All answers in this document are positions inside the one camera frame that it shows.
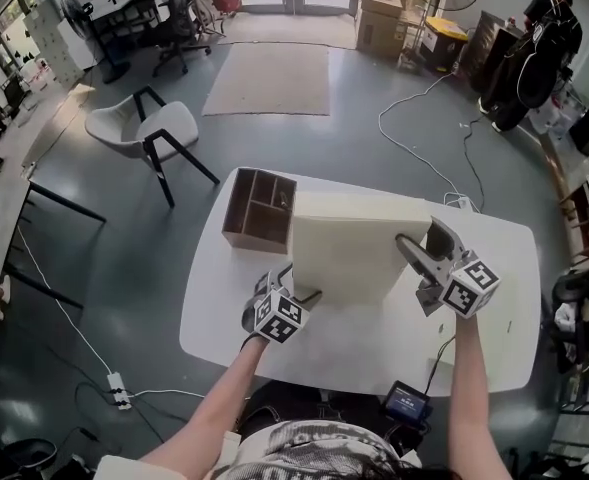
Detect black bin yellow lid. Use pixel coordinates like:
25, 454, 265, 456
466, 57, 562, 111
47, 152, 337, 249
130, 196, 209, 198
420, 16, 469, 72

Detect beige floor mat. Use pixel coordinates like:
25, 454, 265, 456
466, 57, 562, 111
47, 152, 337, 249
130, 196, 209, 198
201, 41, 331, 117

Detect person's patterned shirt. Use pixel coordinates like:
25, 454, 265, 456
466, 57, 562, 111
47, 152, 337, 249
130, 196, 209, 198
223, 417, 423, 480

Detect white locker cabinet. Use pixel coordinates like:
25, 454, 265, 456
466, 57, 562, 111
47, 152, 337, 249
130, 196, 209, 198
23, 0, 85, 87

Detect white power strip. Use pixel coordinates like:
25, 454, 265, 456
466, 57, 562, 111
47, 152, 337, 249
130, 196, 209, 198
106, 371, 133, 412

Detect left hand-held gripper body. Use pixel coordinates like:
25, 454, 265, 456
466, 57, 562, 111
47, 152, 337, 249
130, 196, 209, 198
240, 267, 310, 352

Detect black floor cable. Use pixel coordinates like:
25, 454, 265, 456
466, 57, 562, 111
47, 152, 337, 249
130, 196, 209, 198
461, 117, 486, 214

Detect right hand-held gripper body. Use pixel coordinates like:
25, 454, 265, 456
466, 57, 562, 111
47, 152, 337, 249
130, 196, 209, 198
415, 250, 502, 321

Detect cream box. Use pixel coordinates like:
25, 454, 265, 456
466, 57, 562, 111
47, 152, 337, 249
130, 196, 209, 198
431, 247, 520, 369
289, 190, 433, 312

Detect white chair black legs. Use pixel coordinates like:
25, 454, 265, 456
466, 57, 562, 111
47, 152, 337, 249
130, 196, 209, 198
84, 86, 221, 208

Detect person's black trousers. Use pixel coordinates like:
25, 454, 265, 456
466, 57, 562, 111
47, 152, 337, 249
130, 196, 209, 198
236, 380, 410, 449

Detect person's left forearm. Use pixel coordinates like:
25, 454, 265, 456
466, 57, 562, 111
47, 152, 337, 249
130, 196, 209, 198
138, 337, 270, 480

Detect small black screen device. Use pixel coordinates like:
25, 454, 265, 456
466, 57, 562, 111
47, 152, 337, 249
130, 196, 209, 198
383, 380, 433, 430

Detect tall cardboard box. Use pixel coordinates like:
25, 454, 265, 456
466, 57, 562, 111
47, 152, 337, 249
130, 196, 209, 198
354, 0, 410, 59

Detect black office chair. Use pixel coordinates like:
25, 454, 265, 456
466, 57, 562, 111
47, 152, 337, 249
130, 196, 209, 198
151, 0, 213, 78
541, 260, 589, 374

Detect brown wooden compartment organizer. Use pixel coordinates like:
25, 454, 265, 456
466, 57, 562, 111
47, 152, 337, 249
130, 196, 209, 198
222, 166, 299, 255

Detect dark wooden cabinet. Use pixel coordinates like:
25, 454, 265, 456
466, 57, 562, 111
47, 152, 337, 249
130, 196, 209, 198
471, 10, 525, 94

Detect person's right forearm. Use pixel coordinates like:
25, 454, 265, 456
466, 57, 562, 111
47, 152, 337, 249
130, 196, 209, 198
446, 312, 513, 480

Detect white power adapter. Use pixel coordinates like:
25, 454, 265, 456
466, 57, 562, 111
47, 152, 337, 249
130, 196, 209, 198
443, 192, 475, 213

